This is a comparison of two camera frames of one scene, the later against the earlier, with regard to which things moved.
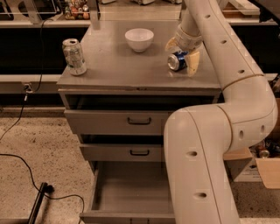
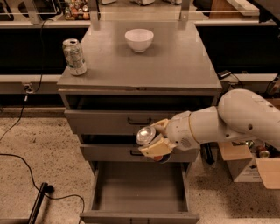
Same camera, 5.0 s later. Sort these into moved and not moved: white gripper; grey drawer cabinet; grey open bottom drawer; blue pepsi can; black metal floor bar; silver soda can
Moved: white gripper; blue pepsi can
Not moved: grey open bottom drawer; black metal floor bar; silver soda can; grey drawer cabinet
